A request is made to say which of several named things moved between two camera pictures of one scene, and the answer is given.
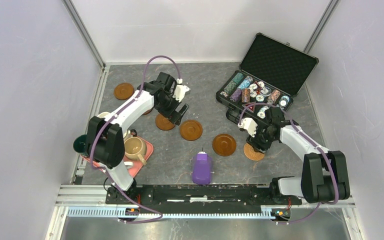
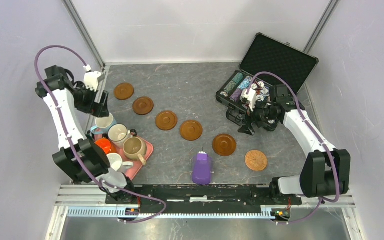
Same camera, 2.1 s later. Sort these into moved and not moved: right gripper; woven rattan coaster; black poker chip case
Moved: right gripper; woven rattan coaster
Not moved: black poker chip case
